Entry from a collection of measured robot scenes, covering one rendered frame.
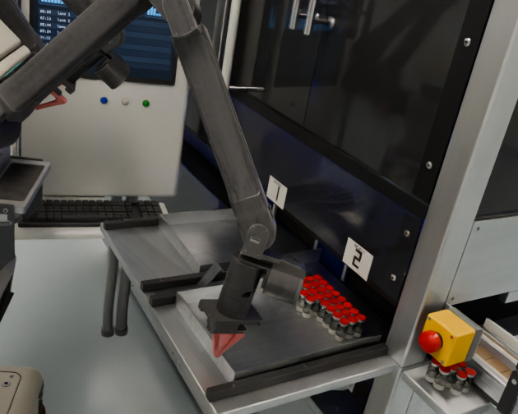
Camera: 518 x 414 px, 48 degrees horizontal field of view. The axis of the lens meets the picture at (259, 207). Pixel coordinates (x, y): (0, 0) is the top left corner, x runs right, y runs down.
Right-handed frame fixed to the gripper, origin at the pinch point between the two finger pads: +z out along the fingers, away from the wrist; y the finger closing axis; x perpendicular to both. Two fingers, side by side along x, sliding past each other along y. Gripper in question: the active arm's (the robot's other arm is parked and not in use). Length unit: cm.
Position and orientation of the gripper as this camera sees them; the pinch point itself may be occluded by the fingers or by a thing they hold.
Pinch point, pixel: (216, 351)
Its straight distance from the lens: 108.6
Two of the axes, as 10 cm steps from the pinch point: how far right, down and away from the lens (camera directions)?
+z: -3.1, 8.9, 3.4
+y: 8.5, 0.9, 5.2
